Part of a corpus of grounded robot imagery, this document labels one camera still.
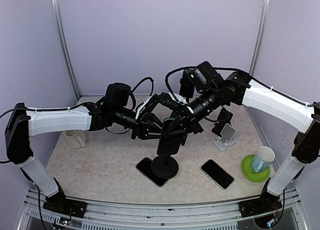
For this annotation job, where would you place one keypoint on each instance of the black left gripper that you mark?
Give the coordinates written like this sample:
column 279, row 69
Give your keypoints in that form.
column 140, row 127

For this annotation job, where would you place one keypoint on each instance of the silver folding phone stand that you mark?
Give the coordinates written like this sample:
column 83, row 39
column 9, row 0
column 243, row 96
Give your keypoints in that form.
column 227, row 138

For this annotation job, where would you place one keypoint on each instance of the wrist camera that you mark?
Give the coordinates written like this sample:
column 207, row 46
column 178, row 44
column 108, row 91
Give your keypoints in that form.
column 175, row 102
column 148, row 105

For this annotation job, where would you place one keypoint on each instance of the white mug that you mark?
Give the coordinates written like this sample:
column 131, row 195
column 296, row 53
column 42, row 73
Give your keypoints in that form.
column 75, row 139

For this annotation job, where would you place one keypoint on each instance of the black folding phone stand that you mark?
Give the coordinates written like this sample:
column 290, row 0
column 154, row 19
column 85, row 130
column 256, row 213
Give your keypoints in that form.
column 223, row 118

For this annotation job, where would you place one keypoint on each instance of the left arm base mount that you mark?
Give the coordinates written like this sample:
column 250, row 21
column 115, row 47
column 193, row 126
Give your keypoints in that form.
column 73, row 208

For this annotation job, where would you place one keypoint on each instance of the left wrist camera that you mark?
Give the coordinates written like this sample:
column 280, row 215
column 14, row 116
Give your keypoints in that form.
column 148, row 105

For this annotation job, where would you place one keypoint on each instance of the clear-case black phone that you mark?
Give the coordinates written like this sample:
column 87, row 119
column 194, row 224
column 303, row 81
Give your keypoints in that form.
column 144, row 167

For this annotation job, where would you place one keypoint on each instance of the light blue cup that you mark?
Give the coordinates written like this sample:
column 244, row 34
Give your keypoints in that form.
column 264, row 157

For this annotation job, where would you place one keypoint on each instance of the white-edged black phone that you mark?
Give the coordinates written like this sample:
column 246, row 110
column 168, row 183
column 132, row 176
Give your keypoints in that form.
column 217, row 174

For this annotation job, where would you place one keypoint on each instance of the right aluminium frame post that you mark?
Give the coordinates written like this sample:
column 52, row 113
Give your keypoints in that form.
column 260, row 36

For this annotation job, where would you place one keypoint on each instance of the aluminium front rail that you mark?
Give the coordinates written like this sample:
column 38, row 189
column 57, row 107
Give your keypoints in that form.
column 213, row 215

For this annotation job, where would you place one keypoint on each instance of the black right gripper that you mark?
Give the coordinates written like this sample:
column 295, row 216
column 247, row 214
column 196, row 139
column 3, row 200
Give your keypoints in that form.
column 182, row 120

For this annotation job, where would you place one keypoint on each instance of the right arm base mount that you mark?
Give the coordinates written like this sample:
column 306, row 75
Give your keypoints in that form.
column 258, row 206

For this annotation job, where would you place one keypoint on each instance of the left aluminium frame post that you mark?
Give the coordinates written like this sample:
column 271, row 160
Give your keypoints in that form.
column 65, row 50

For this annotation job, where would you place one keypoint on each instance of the green plate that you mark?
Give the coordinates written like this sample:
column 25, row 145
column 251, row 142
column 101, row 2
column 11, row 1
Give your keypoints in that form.
column 250, row 174

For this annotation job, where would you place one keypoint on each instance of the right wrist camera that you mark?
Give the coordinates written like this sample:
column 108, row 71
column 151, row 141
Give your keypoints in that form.
column 175, row 102

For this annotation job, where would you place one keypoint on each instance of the blue-edged black phone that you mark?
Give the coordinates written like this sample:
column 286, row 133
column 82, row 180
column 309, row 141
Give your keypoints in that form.
column 186, row 86

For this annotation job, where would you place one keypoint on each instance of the aluminium frame post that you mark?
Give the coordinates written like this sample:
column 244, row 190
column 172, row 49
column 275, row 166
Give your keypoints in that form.
column 260, row 36
column 65, row 50

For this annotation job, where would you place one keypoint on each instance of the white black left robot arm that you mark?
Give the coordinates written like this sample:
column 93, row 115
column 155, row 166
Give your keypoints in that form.
column 88, row 116

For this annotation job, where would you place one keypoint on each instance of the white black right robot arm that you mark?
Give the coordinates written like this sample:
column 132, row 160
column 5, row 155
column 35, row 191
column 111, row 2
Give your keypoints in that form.
column 243, row 89

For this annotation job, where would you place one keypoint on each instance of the teal-edged black phone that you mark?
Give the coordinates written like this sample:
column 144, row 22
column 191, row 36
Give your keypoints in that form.
column 168, row 145

